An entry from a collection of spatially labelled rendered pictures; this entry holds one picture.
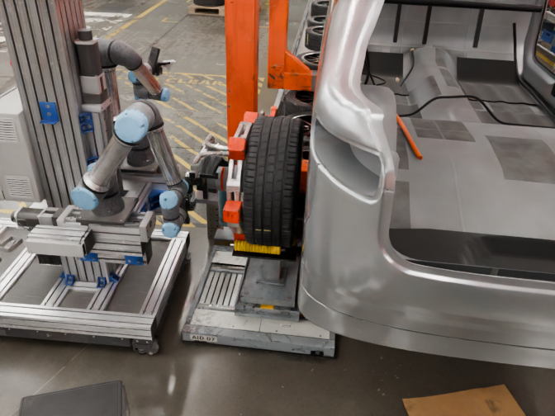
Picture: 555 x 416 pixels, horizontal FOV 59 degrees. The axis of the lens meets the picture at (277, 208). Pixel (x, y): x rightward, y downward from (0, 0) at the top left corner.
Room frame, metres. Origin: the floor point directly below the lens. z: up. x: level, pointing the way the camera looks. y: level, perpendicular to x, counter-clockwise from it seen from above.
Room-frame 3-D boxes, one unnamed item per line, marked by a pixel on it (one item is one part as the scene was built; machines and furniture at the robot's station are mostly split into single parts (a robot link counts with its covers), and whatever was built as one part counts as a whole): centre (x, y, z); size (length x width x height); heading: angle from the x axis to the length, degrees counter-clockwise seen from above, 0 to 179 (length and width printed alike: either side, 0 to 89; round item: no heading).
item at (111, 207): (1.94, 0.80, 0.87); 0.15 x 0.15 x 0.10
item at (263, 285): (2.21, 0.02, 0.32); 0.40 x 0.30 x 0.28; 175
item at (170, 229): (1.78, 0.46, 0.85); 0.11 x 0.08 x 0.09; 176
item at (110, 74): (2.48, 0.90, 1.19); 0.15 x 0.12 x 0.55; 72
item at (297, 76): (4.66, -0.27, 0.69); 0.52 x 0.17 x 0.35; 85
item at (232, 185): (2.22, 0.19, 0.85); 0.54 x 0.07 x 0.54; 175
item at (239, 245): (2.09, 0.10, 0.51); 0.29 x 0.06 x 0.06; 85
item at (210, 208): (2.89, 0.44, 0.21); 0.10 x 0.10 x 0.42; 85
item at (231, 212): (1.91, 0.21, 0.85); 0.09 x 0.08 x 0.07; 175
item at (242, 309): (2.24, 0.01, 0.13); 0.50 x 0.36 x 0.10; 175
